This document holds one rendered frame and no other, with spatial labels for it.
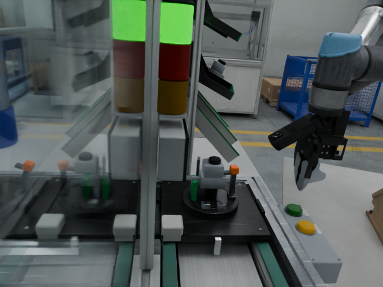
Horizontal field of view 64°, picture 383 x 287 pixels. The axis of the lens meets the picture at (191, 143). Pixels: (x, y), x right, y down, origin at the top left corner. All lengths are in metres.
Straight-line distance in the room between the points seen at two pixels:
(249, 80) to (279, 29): 4.92
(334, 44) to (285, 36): 9.08
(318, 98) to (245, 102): 4.28
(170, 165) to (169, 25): 0.19
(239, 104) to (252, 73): 0.52
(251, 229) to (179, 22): 0.47
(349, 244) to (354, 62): 0.50
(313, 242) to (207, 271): 0.24
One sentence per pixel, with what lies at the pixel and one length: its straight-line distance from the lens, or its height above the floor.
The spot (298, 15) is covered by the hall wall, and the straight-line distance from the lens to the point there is 9.86.
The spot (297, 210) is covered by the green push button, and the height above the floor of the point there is 0.97.
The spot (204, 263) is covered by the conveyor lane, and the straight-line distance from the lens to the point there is 0.70.
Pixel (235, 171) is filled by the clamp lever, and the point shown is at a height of 1.07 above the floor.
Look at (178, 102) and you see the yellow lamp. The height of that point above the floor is 1.28.
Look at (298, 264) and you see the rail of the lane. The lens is 0.69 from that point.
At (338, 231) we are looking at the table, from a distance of 1.01.
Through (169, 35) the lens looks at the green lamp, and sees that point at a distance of 0.43.
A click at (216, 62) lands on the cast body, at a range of 1.09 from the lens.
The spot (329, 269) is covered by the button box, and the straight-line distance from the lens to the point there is 0.73.
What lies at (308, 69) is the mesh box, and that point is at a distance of 4.94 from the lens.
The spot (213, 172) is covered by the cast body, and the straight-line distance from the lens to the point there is 0.71.
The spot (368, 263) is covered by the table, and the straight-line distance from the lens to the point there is 0.94.
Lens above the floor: 1.39
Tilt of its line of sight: 22 degrees down
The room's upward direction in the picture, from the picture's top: 5 degrees clockwise
